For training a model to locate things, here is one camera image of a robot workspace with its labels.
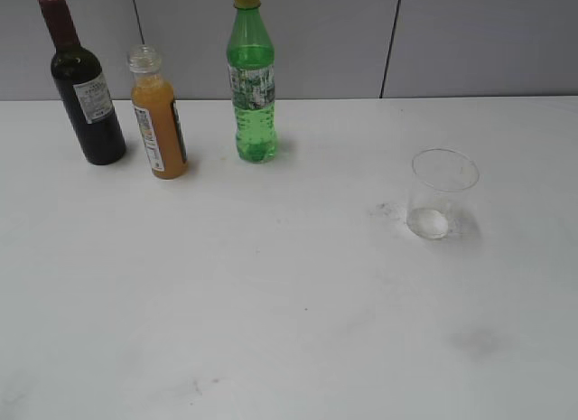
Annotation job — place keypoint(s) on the transparent plastic cup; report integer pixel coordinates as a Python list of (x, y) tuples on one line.
[(437, 204)]

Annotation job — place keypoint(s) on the NFC orange juice bottle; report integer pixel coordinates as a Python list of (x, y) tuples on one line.
[(156, 114)]

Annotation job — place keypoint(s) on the green plastic soda bottle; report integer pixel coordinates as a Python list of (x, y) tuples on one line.
[(251, 58)]

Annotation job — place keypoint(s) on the dark red wine bottle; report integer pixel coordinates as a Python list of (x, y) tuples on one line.
[(81, 83)]

